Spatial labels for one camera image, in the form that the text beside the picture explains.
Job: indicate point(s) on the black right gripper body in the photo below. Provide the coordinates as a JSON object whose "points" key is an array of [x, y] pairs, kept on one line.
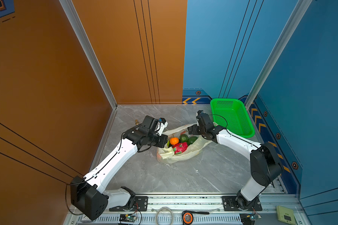
{"points": [[196, 130]]}

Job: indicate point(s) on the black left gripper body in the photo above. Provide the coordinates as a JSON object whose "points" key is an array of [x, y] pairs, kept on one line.
{"points": [[156, 140]]}

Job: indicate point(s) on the yellowish translucent plastic bag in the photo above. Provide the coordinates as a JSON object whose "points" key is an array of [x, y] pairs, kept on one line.
{"points": [[166, 155]]}

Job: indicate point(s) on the green plastic mesh basket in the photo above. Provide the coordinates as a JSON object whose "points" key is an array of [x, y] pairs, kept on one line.
{"points": [[232, 114]]}

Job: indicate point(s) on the pink dragon fruit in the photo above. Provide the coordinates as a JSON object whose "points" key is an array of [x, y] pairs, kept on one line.
{"points": [[179, 148]]}

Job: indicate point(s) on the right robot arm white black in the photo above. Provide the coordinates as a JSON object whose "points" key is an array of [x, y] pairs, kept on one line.
{"points": [[265, 163]]}

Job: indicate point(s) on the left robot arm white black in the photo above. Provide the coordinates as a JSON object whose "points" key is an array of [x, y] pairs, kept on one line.
{"points": [[89, 195]]}

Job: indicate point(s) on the green avocado fruit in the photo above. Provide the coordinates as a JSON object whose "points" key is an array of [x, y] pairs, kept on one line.
{"points": [[191, 140]]}

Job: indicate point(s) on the green lime fruit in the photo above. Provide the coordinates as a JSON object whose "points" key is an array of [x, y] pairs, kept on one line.
{"points": [[183, 138]]}

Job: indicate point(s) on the orange mandarin fruit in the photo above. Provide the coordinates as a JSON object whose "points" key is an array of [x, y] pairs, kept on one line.
{"points": [[174, 141]]}

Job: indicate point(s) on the green circuit board left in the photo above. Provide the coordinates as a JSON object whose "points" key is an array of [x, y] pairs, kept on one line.
{"points": [[127, 219]]}

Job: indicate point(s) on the green circuit board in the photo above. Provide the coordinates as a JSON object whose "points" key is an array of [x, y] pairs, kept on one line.
{"points": [[249, 219], [127, 219]]}

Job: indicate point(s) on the orange black tape measure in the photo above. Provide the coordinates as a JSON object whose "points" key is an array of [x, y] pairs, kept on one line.
{"points": [[188, 218]]}

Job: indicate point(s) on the green circuit board right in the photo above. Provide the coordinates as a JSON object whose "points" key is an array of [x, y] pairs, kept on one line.
{"points": [[249, 219]]}

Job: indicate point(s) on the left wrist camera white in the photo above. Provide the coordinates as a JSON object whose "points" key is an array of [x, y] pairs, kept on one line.
{"points": [[162, 125]]}

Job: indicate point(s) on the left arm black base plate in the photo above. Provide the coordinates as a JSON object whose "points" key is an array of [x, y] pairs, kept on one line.
{"points": [[140, 202]]}

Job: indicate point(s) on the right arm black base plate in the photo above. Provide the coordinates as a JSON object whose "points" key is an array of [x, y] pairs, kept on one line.
{"points": [[234, 203]]}

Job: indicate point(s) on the light green switch box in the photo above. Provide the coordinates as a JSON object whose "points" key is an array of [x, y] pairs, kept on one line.
{"points": [[285, 215]]}

